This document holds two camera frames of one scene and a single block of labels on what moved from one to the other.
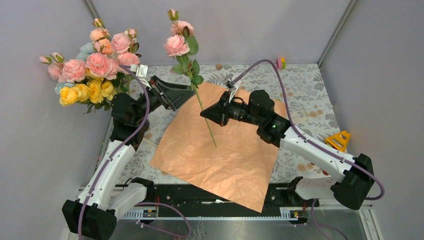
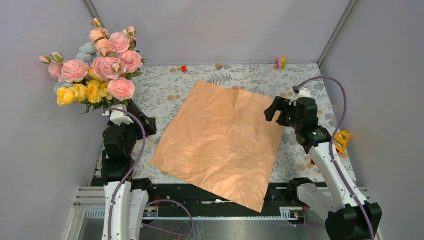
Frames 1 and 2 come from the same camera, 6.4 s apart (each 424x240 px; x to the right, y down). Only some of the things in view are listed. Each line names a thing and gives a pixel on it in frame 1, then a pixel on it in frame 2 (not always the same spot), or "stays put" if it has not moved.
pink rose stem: [182, 45] → [121, 89]
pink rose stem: [125, 45] stays put
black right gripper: [219, 112] → [278, 103]
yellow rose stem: [96, 90] stays put
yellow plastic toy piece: [339, 140] stays put
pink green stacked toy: [281, 63] stays put
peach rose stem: [100, 36] stays put
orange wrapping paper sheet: [232, 162] stays put
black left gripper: [175, 95] → [148, 124]
